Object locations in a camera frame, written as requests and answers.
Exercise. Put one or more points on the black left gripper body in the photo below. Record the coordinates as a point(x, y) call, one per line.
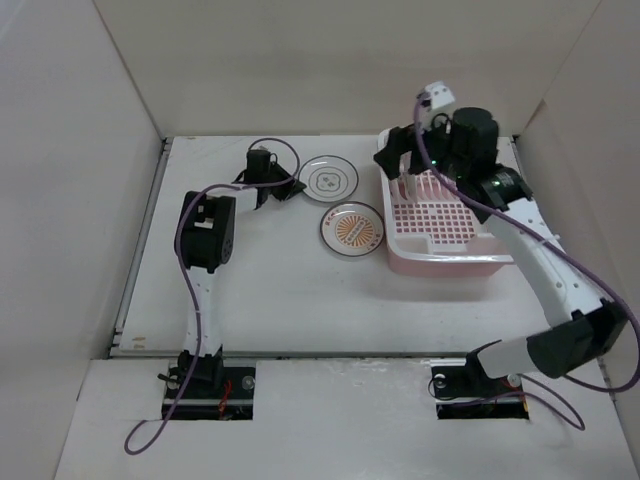
point(268, 178)

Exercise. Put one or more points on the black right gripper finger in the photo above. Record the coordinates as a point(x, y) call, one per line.
point(400, 140)
point(418, 162)

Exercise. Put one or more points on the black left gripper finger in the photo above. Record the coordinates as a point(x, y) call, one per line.
point(287, 186)
point(263, 194)

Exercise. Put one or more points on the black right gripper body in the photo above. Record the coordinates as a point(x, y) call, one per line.
point(455, 165)

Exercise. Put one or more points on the orange sunburst plate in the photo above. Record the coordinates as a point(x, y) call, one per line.
point(410, 186)
point(352, 229)

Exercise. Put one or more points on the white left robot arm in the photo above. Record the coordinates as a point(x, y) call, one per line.
point(204, 241)

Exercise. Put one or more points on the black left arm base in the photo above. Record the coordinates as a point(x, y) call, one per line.
point(233, 400)

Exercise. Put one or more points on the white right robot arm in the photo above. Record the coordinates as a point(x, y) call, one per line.
point(585, 316)

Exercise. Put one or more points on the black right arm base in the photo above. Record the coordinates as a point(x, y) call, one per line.
point(462, 394)

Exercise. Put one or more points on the white pink dish rack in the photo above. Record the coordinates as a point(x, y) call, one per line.
point(438, 236)

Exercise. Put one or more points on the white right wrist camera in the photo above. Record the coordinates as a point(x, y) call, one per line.
point(434, 99)

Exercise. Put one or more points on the aluminium table edge rail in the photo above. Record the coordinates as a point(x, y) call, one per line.
point(113, 348)

